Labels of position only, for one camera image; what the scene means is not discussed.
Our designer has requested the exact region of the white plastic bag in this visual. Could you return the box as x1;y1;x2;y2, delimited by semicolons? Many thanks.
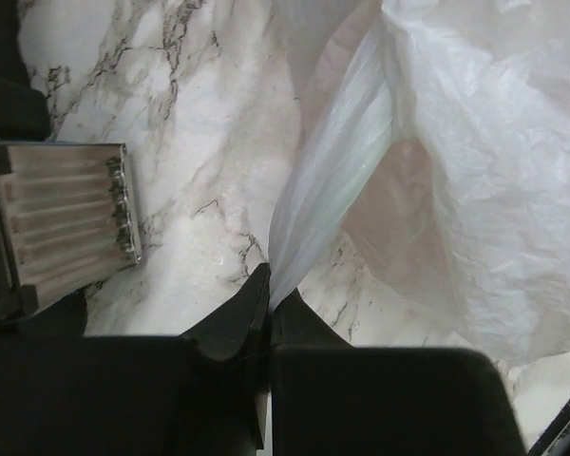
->
269;1;570;364

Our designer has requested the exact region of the black plastic toolbox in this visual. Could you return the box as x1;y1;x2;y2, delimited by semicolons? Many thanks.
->
0;1;142;334

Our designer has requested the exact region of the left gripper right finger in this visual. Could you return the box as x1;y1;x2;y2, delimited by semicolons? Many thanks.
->
270;294;524;455

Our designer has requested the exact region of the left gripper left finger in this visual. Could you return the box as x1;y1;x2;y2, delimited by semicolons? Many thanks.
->
0;264;270;455

